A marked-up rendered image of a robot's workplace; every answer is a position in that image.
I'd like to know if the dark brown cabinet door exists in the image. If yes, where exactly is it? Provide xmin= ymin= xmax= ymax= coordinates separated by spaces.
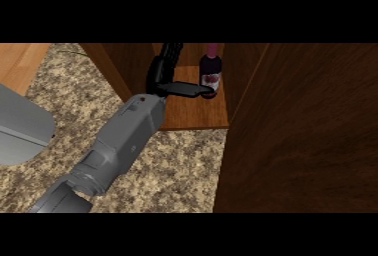
xmin=212 ymin=42 xmax=378 ymax=214

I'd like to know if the brown wooden cabinet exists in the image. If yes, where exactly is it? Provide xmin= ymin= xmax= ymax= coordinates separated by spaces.
xmin=79 ymin=42 xmax=271 ymax=131

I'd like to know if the dark red wine bottle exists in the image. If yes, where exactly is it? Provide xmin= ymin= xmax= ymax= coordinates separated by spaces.
xmin=198 ymin=42 xmax=224 ymax=100

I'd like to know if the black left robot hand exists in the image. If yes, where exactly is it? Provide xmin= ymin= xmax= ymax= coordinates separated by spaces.
xmin=145 ymin=42 xmax=216 ymax=99

